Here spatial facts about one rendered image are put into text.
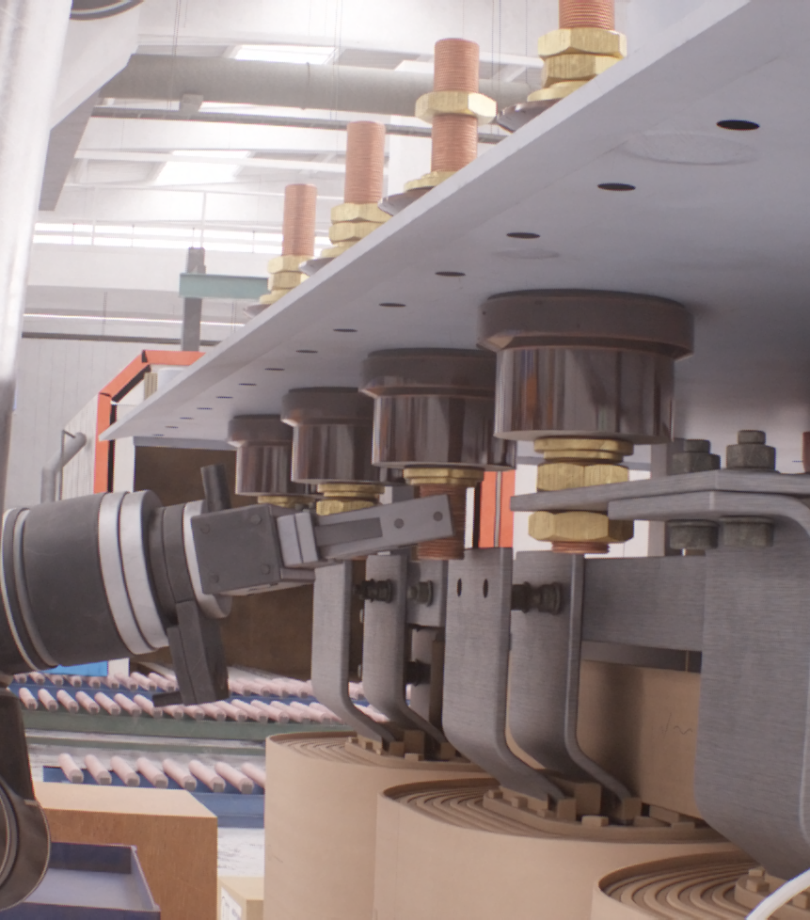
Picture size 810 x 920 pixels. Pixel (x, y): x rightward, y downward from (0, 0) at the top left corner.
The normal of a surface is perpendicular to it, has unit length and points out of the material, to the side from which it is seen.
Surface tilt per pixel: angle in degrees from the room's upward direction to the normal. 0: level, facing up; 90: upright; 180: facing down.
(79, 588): 98
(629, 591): 90
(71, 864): 90
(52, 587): 93
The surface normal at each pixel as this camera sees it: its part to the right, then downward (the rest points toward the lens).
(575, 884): -0.48, -0.07
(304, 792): -0.89, -0.06
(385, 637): -0.97, -0.05
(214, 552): -0.11, -0.06
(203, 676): -0.04, 0.32
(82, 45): 0.23, -0.05
